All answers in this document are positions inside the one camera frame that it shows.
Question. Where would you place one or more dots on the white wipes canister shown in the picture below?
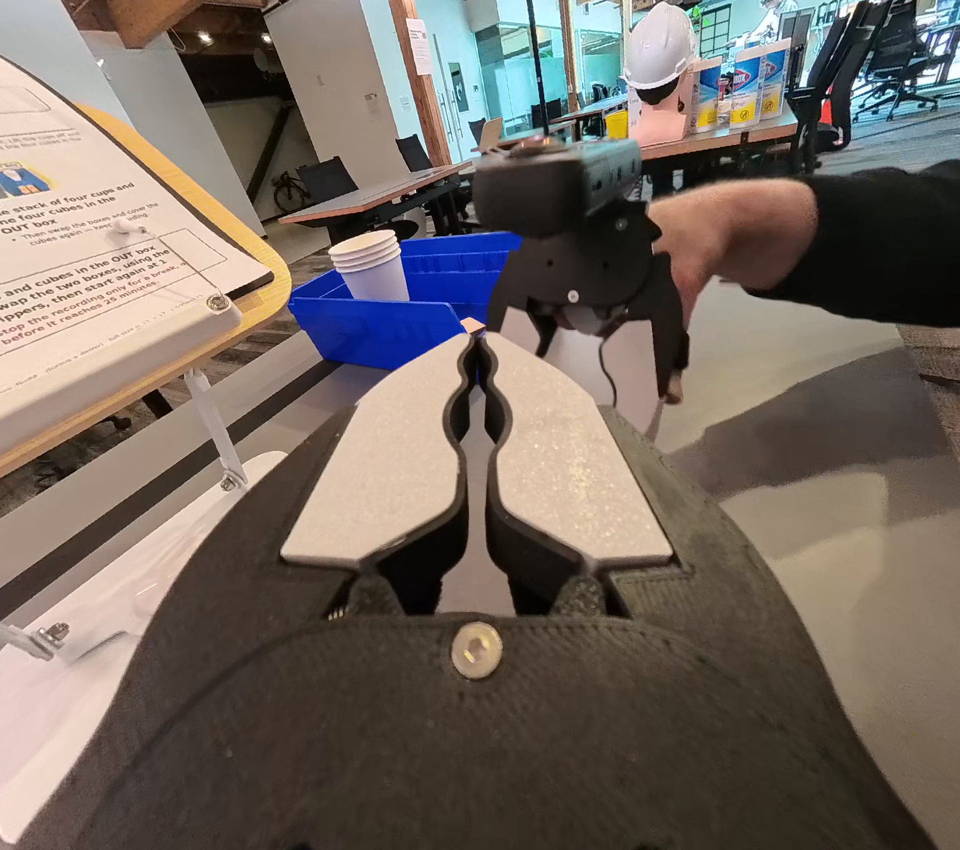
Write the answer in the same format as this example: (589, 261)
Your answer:
(746, 89)
(776, 78)
(709, 97)

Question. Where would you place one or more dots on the white paper notice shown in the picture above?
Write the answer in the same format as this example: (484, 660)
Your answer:
(421, 48)

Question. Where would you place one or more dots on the black office chair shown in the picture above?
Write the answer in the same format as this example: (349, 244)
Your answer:
(896, 55)
(326, 179)
(414, 153)
(829, 70)

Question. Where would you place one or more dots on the wooden top office desk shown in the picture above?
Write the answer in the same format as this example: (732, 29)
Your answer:
(375, 190)
(720, 142)

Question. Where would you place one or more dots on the wooden cube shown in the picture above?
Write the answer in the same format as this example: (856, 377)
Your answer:
(472, 325)

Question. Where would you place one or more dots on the black tape strip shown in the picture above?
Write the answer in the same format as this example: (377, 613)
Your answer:
(150, 510)

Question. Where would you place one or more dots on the instruction sheet on wooden stand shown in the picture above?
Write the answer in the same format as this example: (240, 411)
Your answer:
(262, 310)

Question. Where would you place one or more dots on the pink mannequin head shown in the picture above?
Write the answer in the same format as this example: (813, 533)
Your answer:
(664, 119)

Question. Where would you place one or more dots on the cardboard piece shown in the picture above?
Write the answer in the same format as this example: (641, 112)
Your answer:
(489, 134)

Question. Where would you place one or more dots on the white hard hat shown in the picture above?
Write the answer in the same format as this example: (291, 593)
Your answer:
(660, 40)

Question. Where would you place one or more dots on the bicycle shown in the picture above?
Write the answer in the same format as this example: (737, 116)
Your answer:
(289, 194)

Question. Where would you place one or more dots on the blue plastic bin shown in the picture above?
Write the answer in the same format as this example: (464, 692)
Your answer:
(375, 340)

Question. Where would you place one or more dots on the person's right hand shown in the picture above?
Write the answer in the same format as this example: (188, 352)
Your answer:
(735, 235)

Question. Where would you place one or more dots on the yellow bin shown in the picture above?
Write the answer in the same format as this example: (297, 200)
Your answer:
(616, 126)

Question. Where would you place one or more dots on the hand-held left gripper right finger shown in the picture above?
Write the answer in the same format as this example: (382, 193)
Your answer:
(577, 483)

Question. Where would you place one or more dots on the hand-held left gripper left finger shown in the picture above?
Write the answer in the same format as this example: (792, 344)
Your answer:
(375, 475)

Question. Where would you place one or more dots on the white paper cup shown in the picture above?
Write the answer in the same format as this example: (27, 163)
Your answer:
(367, 261)
(364, 237)
(365, 253)
(373, 284)

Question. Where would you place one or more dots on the person's right forearm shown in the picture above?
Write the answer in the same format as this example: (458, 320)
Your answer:
(885, 243)

